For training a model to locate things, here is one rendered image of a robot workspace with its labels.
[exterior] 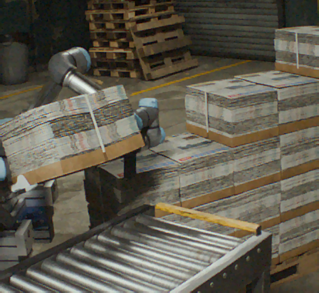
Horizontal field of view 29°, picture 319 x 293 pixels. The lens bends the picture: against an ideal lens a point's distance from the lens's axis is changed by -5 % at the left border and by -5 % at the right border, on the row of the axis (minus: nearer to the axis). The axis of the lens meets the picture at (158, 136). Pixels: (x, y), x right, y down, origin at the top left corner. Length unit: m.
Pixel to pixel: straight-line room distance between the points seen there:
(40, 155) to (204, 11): 8.95
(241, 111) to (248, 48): 7.58
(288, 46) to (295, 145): 0.55
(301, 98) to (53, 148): 1.51
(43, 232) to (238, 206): 0.90
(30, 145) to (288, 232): 1.65
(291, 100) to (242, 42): 7.44
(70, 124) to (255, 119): 1.17
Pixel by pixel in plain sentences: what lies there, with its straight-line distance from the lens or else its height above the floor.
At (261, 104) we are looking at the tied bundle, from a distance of 2.96.
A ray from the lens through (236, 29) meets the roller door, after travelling 10.52.
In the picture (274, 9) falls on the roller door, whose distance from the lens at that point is 10.12.
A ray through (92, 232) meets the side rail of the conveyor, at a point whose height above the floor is 0.80.
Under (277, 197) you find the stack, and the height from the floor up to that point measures 0.52.
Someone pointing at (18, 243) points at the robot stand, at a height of 0.73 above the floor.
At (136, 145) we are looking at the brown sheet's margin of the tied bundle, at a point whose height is 1.06.
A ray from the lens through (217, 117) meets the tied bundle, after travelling 2.94.
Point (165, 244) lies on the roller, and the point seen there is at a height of 0.80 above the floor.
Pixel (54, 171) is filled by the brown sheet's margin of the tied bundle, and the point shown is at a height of 1.06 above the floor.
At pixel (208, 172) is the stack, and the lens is 2.86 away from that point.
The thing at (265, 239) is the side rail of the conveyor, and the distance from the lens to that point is 2.06.
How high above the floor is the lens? 1.68
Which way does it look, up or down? 16 degrees down
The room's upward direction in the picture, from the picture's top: 4 degrees counter-clockwise
